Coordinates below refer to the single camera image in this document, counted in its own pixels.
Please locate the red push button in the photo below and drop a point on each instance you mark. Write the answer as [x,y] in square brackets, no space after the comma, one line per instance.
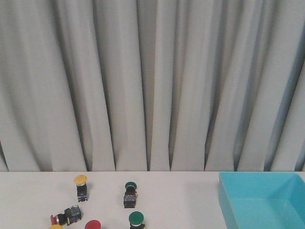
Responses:
[71,215]
[93,224]

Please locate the yellow push button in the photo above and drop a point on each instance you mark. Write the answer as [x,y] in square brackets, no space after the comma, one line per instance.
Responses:
[55,226]
[81,185]

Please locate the light blue plastic box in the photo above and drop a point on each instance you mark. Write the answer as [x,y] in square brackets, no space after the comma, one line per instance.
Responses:
[262,200]

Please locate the grey pleated curtain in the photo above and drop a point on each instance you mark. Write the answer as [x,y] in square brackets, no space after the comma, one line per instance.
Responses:
[152,85]

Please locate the lying green push button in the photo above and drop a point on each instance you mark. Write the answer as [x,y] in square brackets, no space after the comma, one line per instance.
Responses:
[130,195]

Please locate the upright yellow push button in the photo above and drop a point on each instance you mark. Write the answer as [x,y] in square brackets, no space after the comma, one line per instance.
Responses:
[81,185]

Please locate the upright green push button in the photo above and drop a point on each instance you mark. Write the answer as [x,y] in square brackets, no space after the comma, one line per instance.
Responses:
[136,219]

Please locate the lying red push button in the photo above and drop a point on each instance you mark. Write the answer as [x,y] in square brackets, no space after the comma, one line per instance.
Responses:
[71,215]

